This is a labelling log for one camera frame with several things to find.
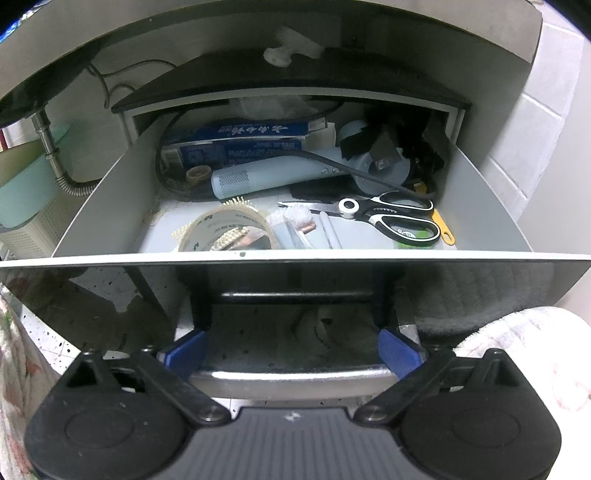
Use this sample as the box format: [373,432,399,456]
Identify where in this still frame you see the clear tape roll green print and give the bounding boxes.
[178,207,279,253]

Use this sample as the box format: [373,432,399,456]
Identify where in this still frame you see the beige plastic basin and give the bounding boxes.
[0,138,48,188]

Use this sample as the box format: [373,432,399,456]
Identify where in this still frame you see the person's leg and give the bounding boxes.
[0,295,58,480]
[454,305,591,480]

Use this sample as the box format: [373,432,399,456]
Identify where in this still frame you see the light blue round container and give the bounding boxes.
[338,119,413,195]

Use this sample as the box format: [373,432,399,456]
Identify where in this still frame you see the black and white scissors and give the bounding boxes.
[308,191,443,246]

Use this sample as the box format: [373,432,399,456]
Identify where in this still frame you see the person's right leg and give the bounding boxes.
[454,305,591,480]

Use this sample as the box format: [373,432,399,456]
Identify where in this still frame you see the black straps bundle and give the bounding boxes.
[341,107,452,186]

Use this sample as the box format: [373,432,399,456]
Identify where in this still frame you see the green packet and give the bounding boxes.
[392,225,440,248]

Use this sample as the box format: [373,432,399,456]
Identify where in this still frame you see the person's left leg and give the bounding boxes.
[0,295,58,480]

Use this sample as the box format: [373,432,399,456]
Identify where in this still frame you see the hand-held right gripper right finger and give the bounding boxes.
[355,330,532,423]

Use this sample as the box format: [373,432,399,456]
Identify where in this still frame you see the long blue box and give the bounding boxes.
[161,120,329,172]

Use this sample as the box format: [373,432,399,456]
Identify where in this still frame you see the black vanity counter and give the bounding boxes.
[0,0,544,129]

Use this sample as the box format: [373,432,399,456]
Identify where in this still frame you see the white perforated basket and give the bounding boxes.
[0,194,87,260]

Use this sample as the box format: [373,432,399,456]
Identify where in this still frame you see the white stick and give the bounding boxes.
[318,212,344,250]

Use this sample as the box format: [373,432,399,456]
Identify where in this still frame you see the light blue hair styler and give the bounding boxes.
[211,148,352,200]

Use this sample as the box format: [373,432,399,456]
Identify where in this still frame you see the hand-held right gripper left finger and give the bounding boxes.
[53,330,230,424]

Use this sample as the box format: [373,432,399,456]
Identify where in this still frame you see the hairbrush with cream bristles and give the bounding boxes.
[172,196,263,251]

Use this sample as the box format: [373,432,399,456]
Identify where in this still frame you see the white plastic drain valve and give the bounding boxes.
[263,27,325,69]

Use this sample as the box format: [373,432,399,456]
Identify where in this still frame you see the metal drain pipe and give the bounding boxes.
[30,112,101,198]

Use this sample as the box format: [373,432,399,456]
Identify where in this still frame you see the black glossy drawer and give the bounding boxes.
[0,99,591,402]

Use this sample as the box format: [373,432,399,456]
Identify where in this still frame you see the clear plastic bag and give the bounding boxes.
[235,95,325,121]

